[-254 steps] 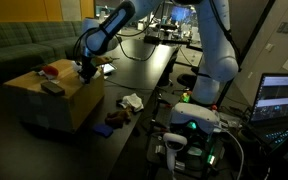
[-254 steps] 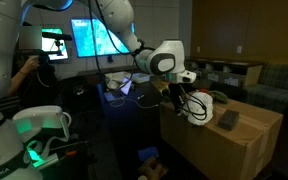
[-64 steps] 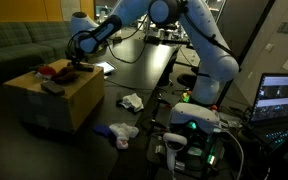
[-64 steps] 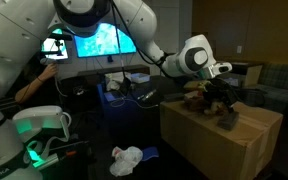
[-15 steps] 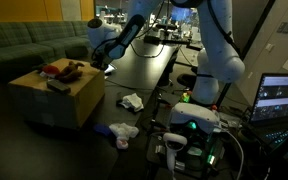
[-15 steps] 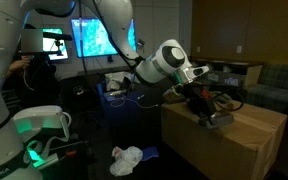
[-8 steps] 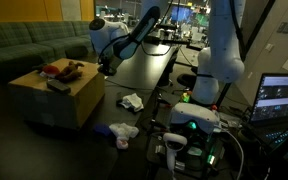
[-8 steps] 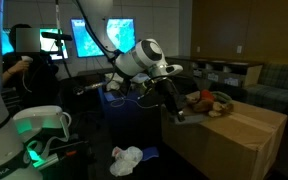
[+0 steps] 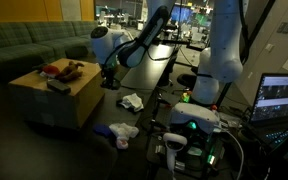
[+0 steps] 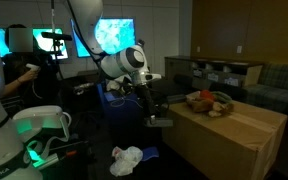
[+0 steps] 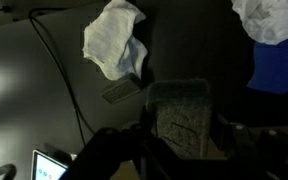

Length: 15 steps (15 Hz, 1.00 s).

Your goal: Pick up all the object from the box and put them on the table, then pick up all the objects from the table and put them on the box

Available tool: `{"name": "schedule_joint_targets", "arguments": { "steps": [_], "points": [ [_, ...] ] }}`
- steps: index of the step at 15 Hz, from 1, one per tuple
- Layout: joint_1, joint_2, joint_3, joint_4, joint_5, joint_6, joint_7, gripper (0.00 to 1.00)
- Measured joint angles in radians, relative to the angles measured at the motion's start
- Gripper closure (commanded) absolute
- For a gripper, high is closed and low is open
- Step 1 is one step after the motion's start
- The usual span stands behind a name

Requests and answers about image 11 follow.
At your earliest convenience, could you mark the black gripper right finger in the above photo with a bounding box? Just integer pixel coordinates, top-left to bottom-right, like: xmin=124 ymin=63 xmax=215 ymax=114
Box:
xmin=213 ymin=113 xmax=243 ymax=158

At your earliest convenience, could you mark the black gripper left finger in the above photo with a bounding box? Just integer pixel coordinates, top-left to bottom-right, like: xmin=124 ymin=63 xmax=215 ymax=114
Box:
xmin=139 ymin=105 xmax=159 ymax=136

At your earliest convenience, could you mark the blue sponge cloth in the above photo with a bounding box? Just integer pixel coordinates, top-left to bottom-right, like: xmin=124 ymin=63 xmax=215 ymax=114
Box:
xmin=246 ymin=31 xmax=288 ymax=96

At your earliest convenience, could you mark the white plastic bag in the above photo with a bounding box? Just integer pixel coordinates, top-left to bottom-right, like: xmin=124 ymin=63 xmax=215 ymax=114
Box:
xmin=230 ymin=0 xmax=288 ymax=46

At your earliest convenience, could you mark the white terry towel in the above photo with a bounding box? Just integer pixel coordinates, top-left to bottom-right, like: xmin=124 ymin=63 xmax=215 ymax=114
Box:
xmin=81 ymin=0 xmax=149 ymax=82

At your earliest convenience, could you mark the lit tablet screen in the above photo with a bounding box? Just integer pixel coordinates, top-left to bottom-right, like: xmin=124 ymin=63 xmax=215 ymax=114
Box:
xmin=31 ymin=148 xmax=70 ymax=180

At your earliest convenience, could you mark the thin black table cable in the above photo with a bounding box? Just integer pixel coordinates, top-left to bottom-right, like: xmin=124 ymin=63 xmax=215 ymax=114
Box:
xmin=28 ymin=7 xmax=96 ymax=146

